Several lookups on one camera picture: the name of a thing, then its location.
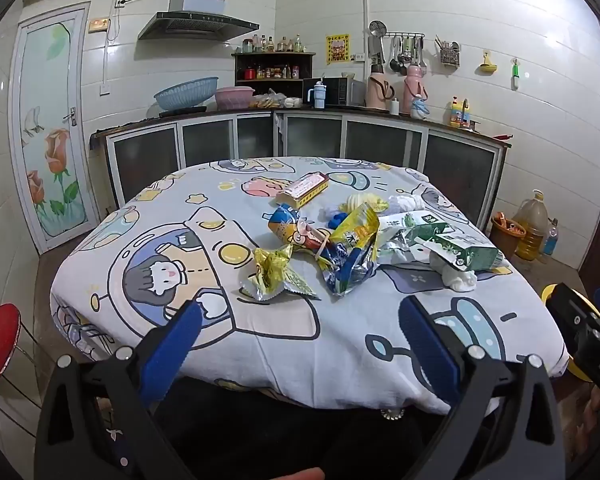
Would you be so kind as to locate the blue white figure cup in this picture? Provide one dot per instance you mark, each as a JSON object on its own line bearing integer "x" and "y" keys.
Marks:
{"x": 420, "y": 109}

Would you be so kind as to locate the yellow wall poster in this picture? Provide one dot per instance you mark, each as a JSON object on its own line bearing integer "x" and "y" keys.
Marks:
{"x": 338, "y": 49}

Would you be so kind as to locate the flower printed door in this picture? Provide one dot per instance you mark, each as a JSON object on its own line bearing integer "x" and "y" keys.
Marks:
{"x": 55, "y": 110}

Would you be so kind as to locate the silver green snack bag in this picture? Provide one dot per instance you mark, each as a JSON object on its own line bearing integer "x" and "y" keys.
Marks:
{"x": 405, "y": 240}

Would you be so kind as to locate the blue plastic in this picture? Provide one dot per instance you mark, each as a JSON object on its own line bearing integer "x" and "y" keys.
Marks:
{"x": 337, "y": 219}

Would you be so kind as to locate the white crumpled plastic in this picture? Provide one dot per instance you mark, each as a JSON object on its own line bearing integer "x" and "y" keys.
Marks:
{"x": 405, "y": 202}

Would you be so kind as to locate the brown waste bin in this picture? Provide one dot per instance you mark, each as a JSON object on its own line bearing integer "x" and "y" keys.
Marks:
{"x": 506, "y": 240}

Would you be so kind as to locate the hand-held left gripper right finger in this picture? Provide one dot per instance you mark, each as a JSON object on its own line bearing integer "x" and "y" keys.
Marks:
{"x": 430, "y": 350}

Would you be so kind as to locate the black microwave oven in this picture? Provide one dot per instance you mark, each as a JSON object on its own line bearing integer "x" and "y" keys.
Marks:
{"x": 337, "y": 92}

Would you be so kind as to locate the blue plastic basket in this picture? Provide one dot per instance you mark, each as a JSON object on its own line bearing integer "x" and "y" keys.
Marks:
{"x": 186, "y": 92}

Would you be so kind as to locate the row of seasoning jars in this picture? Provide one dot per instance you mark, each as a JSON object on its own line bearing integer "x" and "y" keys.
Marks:
{"x": 272, "y": 72}

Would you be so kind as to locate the yellow trash bin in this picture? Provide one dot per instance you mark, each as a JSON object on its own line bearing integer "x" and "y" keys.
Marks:
{"x": 581, "y": 372}

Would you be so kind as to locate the red utensil on counter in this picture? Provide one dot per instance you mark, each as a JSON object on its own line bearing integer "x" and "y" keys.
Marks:
{"x": 502, "y": 136}

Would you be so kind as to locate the round table with cartoon cloth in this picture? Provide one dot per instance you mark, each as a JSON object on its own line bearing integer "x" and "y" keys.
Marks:
{"x": 330, "y": 340}

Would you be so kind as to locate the metal skimmer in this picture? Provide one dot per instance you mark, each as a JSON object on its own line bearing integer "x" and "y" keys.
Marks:
{"x": 376, "y": 29}

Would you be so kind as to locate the clear plastic bag with food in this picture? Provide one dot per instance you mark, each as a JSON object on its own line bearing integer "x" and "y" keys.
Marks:
{"x": 267, "y": 100}

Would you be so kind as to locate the small white bottle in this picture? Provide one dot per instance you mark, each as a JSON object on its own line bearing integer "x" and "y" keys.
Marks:
{"x": 394, "y": 106}

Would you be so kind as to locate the white crumpled tissue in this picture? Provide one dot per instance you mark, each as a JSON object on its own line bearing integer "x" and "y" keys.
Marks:
{"x": 457, "y": 280}

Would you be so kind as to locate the green hanging brush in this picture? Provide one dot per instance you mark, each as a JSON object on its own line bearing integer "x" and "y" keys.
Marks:
{"x": 515, "y": 72}

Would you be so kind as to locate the yellow green snack wrapper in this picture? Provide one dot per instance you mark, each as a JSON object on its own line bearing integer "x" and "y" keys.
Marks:
{"x": 275, "y": 270}

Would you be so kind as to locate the large cooking oil jug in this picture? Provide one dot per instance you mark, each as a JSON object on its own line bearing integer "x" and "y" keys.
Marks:
{"x": 531, "y": 230}

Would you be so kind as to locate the blue cartoon snack wrapper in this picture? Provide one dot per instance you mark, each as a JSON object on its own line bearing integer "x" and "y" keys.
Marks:
{"x": 292, "y": 227}

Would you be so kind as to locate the green white milk carton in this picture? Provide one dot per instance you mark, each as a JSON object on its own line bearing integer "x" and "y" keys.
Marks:
{"x": 475, "y": 255}

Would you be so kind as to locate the black gas stove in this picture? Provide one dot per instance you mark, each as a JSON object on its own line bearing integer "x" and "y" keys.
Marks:
{"x": 182, "y": 110}

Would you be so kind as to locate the blue lidded cup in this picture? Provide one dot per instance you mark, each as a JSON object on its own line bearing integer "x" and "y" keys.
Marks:
{"x": 316, "y": 97}

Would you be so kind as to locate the pink and yellow box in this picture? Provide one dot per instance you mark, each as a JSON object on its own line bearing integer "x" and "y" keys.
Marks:
{"x": 302, "y": 189}

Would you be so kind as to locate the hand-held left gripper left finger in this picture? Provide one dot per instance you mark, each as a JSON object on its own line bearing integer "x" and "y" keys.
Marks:
{"x": 172, "y": 350}

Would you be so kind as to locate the steel range hood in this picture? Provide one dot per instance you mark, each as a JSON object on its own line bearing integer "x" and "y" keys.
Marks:
{"x": 195, "y": 25}

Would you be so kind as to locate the beige pink thermos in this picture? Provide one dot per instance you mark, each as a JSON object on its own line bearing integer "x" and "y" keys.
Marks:
{"x": 379, "y": 90}

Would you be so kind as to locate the orange wall box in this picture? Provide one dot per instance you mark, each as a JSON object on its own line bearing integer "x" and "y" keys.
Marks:
{"x": 99, "y": 25}

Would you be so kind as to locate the glass front kitchen cabinet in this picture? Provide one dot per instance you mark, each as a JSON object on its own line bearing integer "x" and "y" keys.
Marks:
{"x": 380, "y": 142}

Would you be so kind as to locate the dark wooden corner shelf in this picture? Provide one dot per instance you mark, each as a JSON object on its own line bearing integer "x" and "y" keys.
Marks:
{"x": 272, "y": 60}

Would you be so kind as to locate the pink plastic basin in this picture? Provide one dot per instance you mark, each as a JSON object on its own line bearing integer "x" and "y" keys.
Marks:
{"x": 234, "y": 97}

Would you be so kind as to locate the row of glass bottles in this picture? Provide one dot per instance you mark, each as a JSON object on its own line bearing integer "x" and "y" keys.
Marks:
{"x": 275, "y": 45}

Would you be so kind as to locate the person's left hand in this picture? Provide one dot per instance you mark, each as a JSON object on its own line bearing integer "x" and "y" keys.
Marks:
{"x": 295, "y": 475}

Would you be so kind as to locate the clear water bottle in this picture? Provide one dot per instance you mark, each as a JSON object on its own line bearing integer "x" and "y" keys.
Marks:
{"x": 550, "y": 240}

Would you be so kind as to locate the metal chopstick holder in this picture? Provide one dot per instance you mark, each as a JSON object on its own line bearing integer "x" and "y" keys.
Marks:
{"x": 449, "y": 54}

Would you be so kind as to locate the large yellow blue snack bag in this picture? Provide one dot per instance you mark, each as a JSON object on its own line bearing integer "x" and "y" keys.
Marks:
{"x": 352, "y": 255}

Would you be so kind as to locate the rack of hanging utensils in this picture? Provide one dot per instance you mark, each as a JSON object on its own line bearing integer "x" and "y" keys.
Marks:
{"x": 405, "y": 52}

